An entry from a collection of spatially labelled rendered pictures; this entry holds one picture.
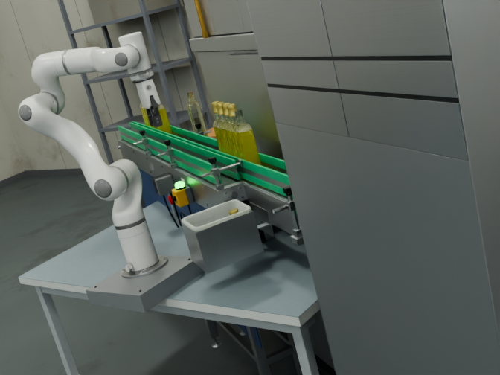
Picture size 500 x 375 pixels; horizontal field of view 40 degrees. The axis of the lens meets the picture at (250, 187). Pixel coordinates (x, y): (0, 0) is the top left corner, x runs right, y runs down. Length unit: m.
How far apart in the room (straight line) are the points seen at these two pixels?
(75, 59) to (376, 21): 1.55
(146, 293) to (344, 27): 1.46
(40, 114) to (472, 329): 1.81
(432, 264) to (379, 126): 0.26
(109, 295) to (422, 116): 1.71
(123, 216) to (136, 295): 0.32
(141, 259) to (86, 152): 0.45
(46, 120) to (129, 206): 0.43
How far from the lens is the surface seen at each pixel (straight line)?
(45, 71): 2.63
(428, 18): 1.08
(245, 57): 2.69
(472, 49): 1.07
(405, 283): 1.39
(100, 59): 2.43
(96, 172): 2.57
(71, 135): 2.64
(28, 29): 8.98
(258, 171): 2.44
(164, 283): 2.54
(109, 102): 8.16
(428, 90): 1.12
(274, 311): 2.23
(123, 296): 2.55
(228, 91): 3.05
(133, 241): 2.64
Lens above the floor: 1.74
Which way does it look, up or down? 16 degrees down
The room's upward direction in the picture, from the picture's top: 15 degrees counter-clockwise
